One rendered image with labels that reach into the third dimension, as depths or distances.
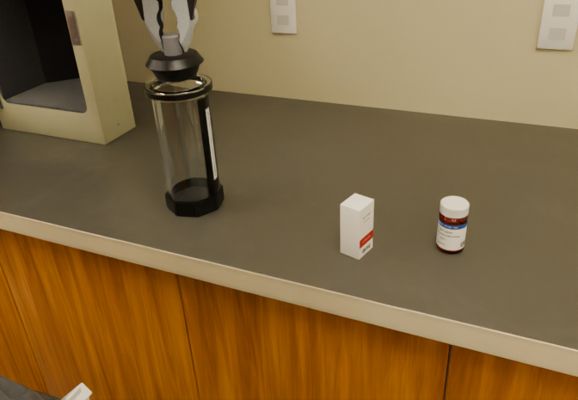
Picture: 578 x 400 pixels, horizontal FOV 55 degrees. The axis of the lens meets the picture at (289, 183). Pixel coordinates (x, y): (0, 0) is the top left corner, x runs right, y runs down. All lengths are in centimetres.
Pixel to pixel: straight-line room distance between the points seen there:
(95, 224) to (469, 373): 64
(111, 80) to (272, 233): 58
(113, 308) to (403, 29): 88
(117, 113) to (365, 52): 61
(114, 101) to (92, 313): 47
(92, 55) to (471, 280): 88
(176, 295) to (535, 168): 71
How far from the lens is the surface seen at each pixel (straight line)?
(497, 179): 110
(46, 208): 110
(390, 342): 85
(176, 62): 87
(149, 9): 90
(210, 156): 94
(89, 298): 116
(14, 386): 52
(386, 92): 142
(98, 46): 128
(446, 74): 137
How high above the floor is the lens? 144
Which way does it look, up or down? 29 degrees down
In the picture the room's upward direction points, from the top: 3 degrees counter-clockwise
